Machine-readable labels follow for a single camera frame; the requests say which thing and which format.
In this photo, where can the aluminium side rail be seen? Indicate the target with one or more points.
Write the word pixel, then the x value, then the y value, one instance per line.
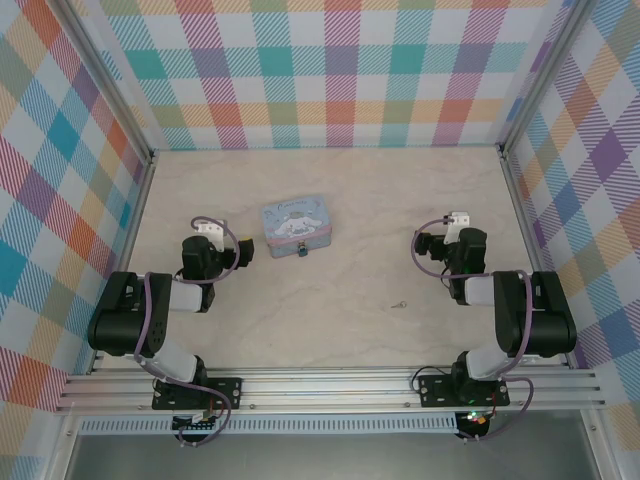
pixel 520 225
pixel 132 225

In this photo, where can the small silver key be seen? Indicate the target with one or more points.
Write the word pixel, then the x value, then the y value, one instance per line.
pixel 400 304

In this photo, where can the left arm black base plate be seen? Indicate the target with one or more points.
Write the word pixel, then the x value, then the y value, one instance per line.
pixel 225 387

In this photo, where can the aluminium frame post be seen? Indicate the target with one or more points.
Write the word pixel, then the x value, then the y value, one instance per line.
pixel 100 75
pixel 540 75

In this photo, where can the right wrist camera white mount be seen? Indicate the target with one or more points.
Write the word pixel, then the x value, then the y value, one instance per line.
pixel 457 220

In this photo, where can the blue cartoon tin box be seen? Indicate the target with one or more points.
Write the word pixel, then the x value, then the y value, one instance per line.
pixel 295 220

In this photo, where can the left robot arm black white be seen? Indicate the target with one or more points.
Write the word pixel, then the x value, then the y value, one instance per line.
pixel 125 320

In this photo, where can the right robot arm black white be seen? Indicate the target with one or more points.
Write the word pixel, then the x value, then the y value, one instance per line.
pixel 545 320

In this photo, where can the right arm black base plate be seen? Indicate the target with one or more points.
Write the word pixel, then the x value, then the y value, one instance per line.
pixel 435 390

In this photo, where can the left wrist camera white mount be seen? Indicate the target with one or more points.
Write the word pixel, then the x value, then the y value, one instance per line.
pixel 212 230

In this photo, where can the grey metal panel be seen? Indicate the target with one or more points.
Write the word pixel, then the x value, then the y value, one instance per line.
pixel 325 457

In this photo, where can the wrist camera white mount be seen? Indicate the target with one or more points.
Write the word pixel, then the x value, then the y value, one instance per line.
pixel 457 220
pixel 212 230

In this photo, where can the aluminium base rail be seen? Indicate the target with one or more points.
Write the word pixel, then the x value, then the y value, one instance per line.
pixel 325 387

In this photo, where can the small padlock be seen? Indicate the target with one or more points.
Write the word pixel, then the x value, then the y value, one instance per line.
pixel 302 251

